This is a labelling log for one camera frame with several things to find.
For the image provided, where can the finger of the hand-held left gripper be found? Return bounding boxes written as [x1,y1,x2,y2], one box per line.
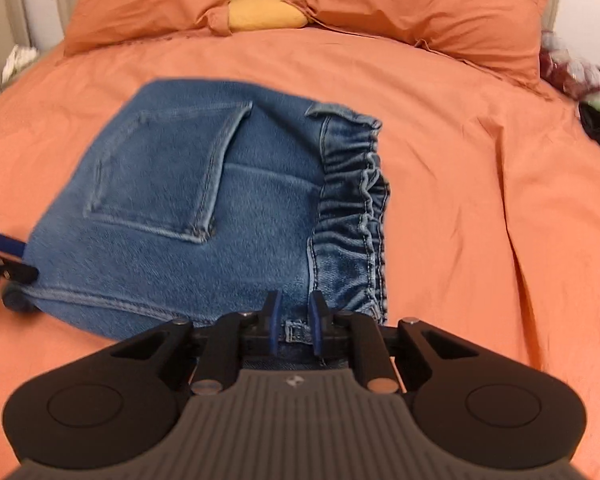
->
[0,211,27,257]
[0,255,39,312]

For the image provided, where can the orange pillow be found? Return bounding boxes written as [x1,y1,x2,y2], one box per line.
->
[300,0,549,94]
[62,0,244,59]

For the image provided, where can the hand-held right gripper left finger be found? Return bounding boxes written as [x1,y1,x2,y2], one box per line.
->
[107,290,284,396]

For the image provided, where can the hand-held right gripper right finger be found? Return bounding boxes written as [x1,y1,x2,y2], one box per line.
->
[307,291,482,394]

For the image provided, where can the yellow cushion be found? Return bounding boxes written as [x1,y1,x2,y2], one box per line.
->
[228,0,309,32]

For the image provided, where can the blue denim pants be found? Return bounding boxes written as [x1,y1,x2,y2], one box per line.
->
[22,77,393,367]

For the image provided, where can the white crumpled cloth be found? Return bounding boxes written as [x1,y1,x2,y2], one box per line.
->
[1,45,37,83]

